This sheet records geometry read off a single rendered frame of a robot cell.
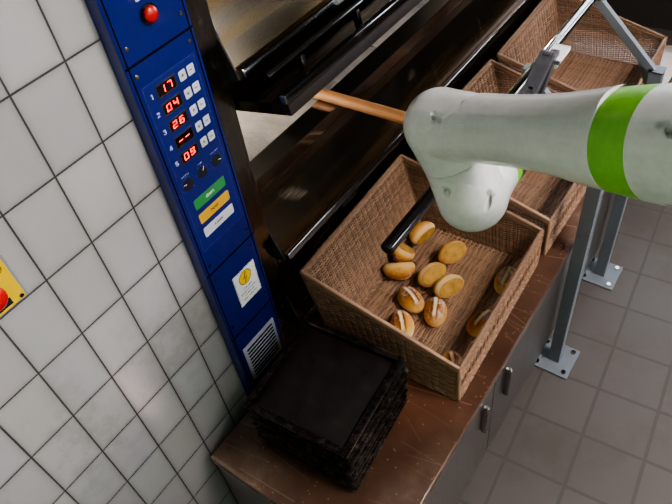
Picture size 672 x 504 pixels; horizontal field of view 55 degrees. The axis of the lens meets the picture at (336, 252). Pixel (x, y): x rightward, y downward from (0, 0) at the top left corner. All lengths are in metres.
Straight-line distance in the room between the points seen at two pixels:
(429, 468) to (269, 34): 1.07
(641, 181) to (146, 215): 0.88
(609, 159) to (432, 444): 1.14
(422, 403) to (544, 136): 1.12
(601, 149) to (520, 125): 0.13
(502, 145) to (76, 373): 0.89
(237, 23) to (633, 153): 0.86
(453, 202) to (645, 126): 0.38
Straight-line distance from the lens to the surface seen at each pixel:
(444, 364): 1.65
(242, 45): 1.32
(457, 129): 0.87
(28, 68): 1.05
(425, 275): 1.93
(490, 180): 0.97
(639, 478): 2.40
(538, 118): 0.77
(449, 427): 1.73
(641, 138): 0.67
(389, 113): 1.58
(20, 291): 1.06
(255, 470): 1.72
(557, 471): 2.35
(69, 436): 1.40
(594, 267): 2.88
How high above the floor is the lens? 2.11
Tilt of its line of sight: 46 degrees down
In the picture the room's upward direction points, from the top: 9 degrees counter-clockwise
